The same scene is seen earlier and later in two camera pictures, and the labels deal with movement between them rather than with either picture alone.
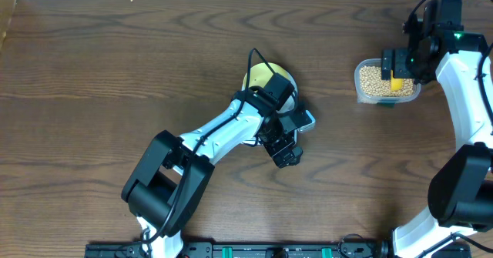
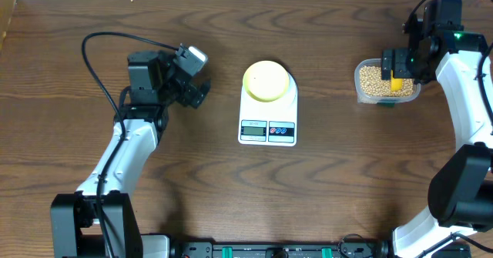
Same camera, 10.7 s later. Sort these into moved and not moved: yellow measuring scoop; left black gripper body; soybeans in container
Moved: left black gripper body
Not moved: soybeans in container; yellow measuring scoop
